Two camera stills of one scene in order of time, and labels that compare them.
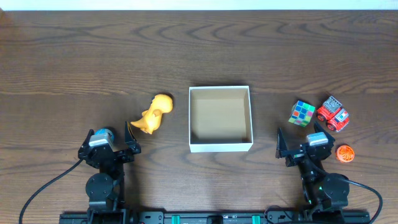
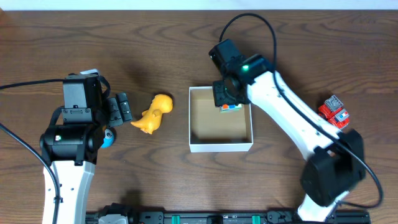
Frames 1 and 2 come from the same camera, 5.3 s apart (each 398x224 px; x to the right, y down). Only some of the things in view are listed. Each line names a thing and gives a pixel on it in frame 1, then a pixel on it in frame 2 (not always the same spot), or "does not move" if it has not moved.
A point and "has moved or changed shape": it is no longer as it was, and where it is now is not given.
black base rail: (268, 217) does not move
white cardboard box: (220, 119) does not move
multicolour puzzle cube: (301, 113) has moved or changed shape
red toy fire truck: (336, 118) does not move
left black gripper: (111, 154) -> (115, 110)
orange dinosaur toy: (150, 120) does not move
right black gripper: (302, 154) -> (224, 97)
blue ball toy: (102, 136) does not move
